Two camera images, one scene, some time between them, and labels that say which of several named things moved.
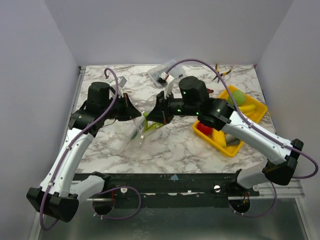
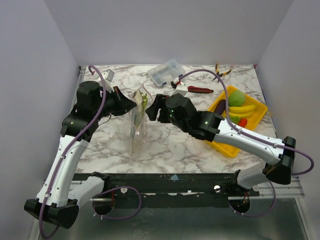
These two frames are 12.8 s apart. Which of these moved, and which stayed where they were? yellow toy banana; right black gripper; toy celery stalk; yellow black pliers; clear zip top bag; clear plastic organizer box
Moved: toy celery stalk; clear zip top bag
Stayed: right black gripper; yellow black pliers; clear plastic organizer box; yellow toy banana
